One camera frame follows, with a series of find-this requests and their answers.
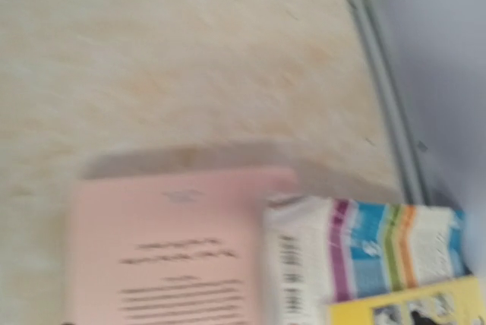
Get pink paperback book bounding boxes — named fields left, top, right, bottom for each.
left=67, top=166, right=298, bottom=324

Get colourful comic booklet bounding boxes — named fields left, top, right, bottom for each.
left=265, top=196, right=485, bottom=324

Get right aluminium frame post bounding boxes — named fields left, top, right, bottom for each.
left=347, top=0, right=431, bottom=206

